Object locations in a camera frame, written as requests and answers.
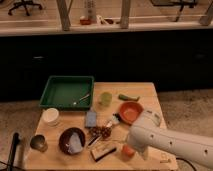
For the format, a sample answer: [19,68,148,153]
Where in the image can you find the dark brown bowl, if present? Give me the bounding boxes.
[59,127,85,155]

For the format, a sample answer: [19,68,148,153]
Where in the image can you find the green plastic cup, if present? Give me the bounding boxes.
[100,92,112,107]

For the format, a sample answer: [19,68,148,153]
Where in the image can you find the black white eraser block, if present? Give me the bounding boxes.
[91,143,117,162]

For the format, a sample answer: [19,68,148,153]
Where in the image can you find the black cable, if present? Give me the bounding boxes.
[175,157,198,171]

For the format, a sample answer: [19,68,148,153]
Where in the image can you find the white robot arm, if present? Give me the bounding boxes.
[126,110,213,169]

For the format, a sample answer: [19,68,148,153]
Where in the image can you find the white paper cup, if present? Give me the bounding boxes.
[42,108,59,126]

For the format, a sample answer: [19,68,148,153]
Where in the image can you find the orange bowl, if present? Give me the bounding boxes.
[118,101,143,125]

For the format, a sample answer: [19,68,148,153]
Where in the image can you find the bunch of dark grapes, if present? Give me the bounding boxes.
[89,126,111,139]

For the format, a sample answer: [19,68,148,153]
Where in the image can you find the black office chair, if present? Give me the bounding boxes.
[8,0,43,16]

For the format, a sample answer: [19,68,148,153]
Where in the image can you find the silver marker pen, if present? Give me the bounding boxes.
[87,136,101,147]

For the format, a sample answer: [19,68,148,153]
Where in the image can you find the grey metal cup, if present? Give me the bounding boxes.
[30,135,48,152]

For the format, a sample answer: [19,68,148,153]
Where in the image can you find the orange apple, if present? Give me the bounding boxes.
[121,144,135,157]

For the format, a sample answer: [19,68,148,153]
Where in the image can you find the red dish on shelf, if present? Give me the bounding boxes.
[80,18,91,25]

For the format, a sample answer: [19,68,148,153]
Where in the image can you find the black pole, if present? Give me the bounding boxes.
[6,132,20,171]

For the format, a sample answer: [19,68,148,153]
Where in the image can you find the blue white cloth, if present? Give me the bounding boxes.
[68,133,83,154]

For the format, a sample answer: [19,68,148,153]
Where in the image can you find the green cucumber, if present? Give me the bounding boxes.
[118,94,140,102]

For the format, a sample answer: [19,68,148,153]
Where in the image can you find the metal spoon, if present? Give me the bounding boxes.
[73,94,90,106]

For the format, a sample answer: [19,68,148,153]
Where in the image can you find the small brush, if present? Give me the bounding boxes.
[106,113,121,128]

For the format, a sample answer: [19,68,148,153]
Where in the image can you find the green plastic tray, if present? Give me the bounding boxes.
[40,76,94,111]

